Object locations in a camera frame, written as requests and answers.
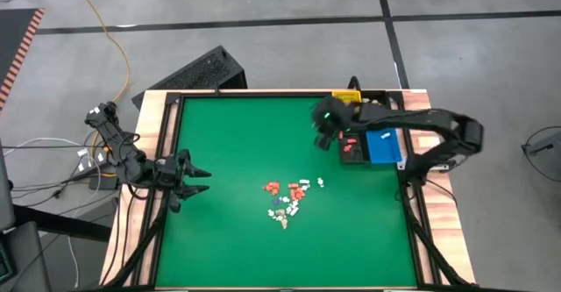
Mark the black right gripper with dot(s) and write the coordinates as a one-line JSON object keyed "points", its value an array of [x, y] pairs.
{"points": [[333, 116]]}

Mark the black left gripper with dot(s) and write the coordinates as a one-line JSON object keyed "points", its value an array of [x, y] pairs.
{"points": [[177, 173]]}

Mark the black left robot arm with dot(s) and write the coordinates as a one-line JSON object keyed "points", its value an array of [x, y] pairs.
{"points": [[118, 147]]}

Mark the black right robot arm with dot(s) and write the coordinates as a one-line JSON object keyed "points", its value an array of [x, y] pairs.
{"points": [[416, 118]]}

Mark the yellow plastic basket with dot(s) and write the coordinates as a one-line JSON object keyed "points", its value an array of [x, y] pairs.
{"points": [[347, 95]]}

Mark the blue plastic basket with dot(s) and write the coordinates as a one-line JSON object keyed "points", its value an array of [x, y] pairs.
{"points": [[381, 149]]}

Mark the wooden table side board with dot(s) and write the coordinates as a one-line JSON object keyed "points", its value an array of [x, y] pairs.
{"points": [[151, 108], [434, 208]]}

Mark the black perforated computer case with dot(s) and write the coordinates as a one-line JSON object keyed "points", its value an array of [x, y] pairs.
{"points": [[197, 77]]}

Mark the small grey hub device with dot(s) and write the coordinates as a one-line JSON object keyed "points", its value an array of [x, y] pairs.
{"points": [[442, 167]]}

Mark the black floor beam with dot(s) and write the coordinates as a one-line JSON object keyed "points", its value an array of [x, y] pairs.
{"points": [[61, 224]]}

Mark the grey box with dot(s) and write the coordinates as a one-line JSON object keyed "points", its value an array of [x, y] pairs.
{"points": [[26, 261]]}

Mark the grey stand foot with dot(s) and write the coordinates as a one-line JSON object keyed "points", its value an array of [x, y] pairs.
{"points": [[541, 145]]}

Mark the hazard striped floor mat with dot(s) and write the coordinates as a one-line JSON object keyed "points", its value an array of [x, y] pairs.
{"points": [[17, 51]]}

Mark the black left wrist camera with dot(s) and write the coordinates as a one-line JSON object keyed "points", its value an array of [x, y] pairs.
{"points": [[175, 204]]}

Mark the black rail clamp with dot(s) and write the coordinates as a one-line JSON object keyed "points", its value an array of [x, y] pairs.
{"points": [[218, 91]]}

